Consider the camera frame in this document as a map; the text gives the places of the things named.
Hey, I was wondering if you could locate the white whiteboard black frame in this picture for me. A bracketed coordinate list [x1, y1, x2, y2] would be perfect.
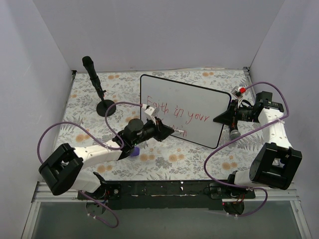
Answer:
[140, 74, 231, 149]

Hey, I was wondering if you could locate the black round microphone stand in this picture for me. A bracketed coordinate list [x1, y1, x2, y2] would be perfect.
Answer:
[96, 90, 116, 117]

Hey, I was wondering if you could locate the black silver microphone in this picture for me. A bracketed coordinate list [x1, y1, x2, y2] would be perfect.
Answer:
[229, 124, 241, 140]

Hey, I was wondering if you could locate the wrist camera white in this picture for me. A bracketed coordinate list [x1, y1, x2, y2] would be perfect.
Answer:
[231, 86, 246, 99]
[142, 104, 159, 123]

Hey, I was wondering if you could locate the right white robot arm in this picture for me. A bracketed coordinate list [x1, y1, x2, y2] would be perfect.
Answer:
[214, 91, 302, 198]

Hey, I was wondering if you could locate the purple foam microphone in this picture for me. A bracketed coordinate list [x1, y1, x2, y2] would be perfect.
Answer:
[130, 147, 140, 157]

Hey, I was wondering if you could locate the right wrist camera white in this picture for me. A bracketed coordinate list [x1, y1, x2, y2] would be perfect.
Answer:
[231, 86, 246, 99]

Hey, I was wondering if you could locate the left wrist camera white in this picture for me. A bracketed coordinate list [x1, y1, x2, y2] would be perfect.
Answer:
[142, 104, 159, 123]

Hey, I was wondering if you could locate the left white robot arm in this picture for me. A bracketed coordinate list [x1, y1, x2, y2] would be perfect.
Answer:
[38, 118, 174, 199]

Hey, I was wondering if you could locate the black microphone on stand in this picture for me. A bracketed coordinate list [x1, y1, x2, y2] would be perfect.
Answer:
[82, 56, 105, 99]

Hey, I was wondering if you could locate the floral patterned table mat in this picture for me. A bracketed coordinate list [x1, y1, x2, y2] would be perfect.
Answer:
[56, 72, 264, 180]

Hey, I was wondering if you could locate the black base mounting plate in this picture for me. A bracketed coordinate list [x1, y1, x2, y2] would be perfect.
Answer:
[77, 180, 255, 210]

